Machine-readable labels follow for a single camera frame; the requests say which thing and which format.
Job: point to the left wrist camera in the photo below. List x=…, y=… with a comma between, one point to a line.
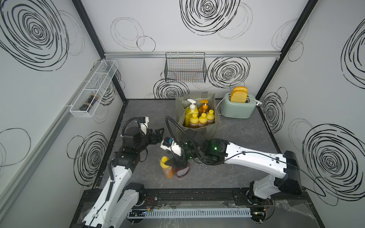
x=143, y=122

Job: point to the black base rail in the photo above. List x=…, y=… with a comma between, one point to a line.
x=238, y=195

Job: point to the toast slice front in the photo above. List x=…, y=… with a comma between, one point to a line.
x=239, y=96

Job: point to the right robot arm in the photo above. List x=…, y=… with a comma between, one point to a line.
x=282, y=169

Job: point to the mint green toaster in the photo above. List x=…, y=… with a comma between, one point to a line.
x=238, y=110

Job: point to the toast slice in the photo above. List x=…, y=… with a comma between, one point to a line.
x=241, y=88
x=239, y=96

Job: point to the yellow cap bottle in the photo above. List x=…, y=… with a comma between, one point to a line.
x=194, y=121
x=202, y=120
x=210, y=117
x=167, y=170

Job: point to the black wire basket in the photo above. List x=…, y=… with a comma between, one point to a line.
x=187, y=67

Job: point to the orange pump soap bottle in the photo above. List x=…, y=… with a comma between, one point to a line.
x=204, y=108

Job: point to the yellow pump soap bottle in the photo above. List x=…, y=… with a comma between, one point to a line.
x=189, y=111

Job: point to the dark item in shelf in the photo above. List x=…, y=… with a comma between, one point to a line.
x=89, y=102

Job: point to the white slotted cable duct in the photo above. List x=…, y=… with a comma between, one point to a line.
x=191, y=213

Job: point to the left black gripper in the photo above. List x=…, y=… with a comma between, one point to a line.
x=158, y=137

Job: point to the toast slice back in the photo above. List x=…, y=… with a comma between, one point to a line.
x=241, y=88

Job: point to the white wire shelf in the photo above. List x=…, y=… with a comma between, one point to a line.
x=102, y=74

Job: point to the green fabric shopping bag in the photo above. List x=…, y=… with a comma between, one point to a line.
x=198, y=113

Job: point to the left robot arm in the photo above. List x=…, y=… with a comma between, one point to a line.
x=119, y=196

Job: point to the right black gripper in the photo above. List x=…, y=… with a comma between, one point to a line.
x=177, y=160

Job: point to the red soap bottle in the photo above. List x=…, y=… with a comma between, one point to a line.
x=182, y=171

